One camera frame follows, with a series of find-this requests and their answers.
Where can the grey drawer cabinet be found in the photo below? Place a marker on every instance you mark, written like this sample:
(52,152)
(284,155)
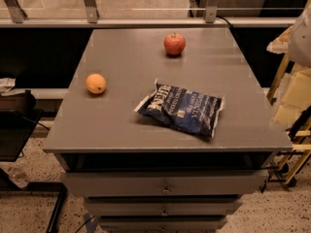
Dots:
(159,143)

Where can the top grey drawer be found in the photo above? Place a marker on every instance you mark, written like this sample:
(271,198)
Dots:
(179,183)

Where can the grey drawer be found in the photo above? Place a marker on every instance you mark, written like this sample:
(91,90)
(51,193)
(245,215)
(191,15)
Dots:
(158,223)
(179,183)
(163,207)

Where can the orange fruit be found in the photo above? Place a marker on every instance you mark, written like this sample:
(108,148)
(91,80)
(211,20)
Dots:
(95,84)

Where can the metal railing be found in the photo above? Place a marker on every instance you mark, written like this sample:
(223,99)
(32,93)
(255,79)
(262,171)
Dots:
(148,13)

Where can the red apple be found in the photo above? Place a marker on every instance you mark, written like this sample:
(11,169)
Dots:
(174,43)

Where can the crumpled white paper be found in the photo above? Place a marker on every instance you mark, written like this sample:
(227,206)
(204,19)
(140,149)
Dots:
(6,84)

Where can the black side table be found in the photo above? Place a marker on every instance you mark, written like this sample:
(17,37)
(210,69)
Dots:
(18,119)

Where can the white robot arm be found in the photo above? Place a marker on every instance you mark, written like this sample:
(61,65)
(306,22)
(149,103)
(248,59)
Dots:
(300,39)

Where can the middle grey drawer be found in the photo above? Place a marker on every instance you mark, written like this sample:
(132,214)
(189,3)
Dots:
(163,207)

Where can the blue chip bag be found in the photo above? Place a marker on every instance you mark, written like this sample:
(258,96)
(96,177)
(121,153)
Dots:
(183,109)

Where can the bottom grey drawer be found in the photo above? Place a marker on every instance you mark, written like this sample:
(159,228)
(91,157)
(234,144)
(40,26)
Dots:
(158,223)

